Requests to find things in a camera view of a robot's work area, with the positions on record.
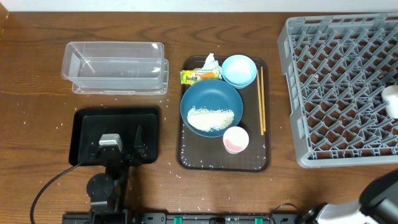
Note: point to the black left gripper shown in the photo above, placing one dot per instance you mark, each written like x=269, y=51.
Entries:
x=125, y=154

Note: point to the white cup pink inside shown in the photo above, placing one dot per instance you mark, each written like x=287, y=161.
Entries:
x=235, y=139

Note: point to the light blue bowl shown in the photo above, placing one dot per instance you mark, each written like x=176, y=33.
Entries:
x=239, y=71

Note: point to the wooden chopstick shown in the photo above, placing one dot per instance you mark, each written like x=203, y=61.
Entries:
x=263, y=99
x=259, y=103

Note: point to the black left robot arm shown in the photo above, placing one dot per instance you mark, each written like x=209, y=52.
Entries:
x=107, y=190

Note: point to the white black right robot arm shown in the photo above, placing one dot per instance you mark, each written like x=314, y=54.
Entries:
x=377, y=204

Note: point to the grey dishwasher rack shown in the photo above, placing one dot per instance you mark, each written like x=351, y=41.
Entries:
x=336, y=68

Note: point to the black plastic bin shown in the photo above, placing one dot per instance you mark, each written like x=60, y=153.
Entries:
x=91, y=123

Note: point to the dark brown serving tray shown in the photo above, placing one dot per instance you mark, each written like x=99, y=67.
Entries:
x=197, y=152

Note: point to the pile of white rice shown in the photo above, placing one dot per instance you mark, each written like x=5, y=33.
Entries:
x=210, y=120

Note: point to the yellow green snack wrapper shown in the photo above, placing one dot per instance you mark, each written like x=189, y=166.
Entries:
x=191, y=77

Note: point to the clear plastic bin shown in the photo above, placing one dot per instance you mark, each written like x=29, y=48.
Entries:
x=113, y=49

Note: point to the dark blue plate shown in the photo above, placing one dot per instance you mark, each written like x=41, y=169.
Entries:
x=213, y=95

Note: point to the crumpled white tissue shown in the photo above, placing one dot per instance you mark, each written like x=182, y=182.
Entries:
x=210, y=62

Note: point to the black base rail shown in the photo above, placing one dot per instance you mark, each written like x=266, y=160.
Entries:
x=162, y=218

